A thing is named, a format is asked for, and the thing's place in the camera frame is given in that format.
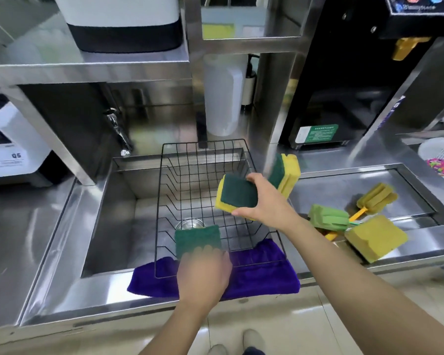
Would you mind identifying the black wire dish basket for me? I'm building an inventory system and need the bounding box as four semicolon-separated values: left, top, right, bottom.
154;139;288;280

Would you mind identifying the yellow dispenser lever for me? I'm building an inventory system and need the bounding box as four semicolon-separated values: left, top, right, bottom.
392;37;432;62

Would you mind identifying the green sponge brush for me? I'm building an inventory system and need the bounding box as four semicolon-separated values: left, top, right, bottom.
308;204;359;242

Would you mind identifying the steel sink drain strainer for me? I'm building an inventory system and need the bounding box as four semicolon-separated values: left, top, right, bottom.
174;217;205;232

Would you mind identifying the person's left forearm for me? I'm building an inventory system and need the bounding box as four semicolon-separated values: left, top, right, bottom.
138;297;222;355

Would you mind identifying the person's right hand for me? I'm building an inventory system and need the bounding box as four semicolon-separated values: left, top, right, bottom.
231;173;301;234

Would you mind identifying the yellow sponge with green pad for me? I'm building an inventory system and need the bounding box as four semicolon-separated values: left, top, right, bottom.
268;153;301;199
214;173;260;221

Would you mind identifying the person's right forearm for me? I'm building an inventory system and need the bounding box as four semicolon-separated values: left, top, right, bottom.
281;215;444;355

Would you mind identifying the person's right shoe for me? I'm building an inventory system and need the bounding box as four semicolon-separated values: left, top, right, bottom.
242;328;267;355

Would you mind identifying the plain yellow sponge block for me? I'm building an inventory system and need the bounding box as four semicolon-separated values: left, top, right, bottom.
344;215;408;264

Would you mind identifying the translucent white plastic jug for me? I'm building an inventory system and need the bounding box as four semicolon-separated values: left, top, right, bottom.
203;53;245;137

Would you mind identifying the green scouring sponge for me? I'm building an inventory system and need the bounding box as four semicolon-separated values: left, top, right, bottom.
175;225;222;260

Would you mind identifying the black beverage machine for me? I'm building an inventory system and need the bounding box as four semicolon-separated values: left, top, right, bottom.
280;0;444;150

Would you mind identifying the yellow sponge on shelf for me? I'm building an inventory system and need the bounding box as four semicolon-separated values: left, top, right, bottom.
202;23;236;40

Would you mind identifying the steel sink basin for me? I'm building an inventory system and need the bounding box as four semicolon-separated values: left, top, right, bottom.
81;147;272;278

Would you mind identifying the white and black appliance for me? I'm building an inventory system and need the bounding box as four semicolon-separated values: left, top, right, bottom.
53;0;184;53

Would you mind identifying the purple microfibre cloth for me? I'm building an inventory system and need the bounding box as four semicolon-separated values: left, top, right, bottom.
127;238;301;301

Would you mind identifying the white plastic colander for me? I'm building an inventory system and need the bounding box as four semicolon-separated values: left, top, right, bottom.
417;137;444;190

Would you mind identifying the yellow sponge brush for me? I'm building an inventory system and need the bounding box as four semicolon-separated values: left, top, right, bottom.
349;182;399;222

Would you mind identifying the white countertop appliance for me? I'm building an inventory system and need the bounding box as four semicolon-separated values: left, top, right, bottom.
0;74;70;187

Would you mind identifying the shallow steel drain tray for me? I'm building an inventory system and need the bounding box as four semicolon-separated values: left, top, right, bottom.
286;163;440;234

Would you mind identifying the chrome faucet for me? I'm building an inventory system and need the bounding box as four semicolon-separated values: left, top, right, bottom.
104;108;134;158

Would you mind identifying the person's left hand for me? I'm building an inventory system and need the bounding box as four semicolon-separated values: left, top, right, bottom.
176;245;233;304

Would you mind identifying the stainless steel shelf unit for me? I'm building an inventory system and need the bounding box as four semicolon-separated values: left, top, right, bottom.
0;0;320;187

